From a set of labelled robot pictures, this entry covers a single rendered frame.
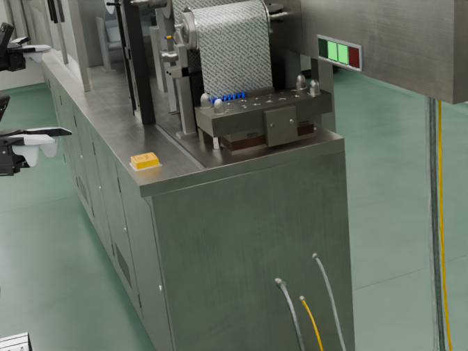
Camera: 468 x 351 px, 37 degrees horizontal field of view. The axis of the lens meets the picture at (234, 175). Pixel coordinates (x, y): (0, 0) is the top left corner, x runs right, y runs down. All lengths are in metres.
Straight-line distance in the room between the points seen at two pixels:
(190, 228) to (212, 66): 0.53
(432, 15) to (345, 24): 0.40
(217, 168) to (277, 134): 0.22
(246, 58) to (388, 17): 0.63
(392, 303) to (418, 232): 0.67
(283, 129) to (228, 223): 0.33
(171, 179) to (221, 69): 0.44
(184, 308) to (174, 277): 0.11
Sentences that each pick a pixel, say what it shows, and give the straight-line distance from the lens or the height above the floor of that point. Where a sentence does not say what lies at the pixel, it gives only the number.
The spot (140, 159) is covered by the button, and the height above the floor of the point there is 0.92.
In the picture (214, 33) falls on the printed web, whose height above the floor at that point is 1.24.
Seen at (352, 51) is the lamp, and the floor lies 1.20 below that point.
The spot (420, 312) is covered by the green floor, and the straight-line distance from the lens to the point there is 2.98.
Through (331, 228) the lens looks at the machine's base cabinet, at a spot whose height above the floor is 0.61.
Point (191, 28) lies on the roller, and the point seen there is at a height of 1.27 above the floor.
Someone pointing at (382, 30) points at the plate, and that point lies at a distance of 1.84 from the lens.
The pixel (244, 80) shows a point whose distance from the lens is 2.30.
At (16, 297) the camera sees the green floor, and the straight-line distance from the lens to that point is 3.51.
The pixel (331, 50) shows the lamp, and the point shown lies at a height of 1.19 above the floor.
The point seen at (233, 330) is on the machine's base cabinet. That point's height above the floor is 0.34.
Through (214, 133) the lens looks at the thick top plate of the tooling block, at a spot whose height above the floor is 0.98.
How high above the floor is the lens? 1.61
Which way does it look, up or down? 21 degrees down
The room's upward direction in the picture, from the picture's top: 6 degrees counter-clockwise
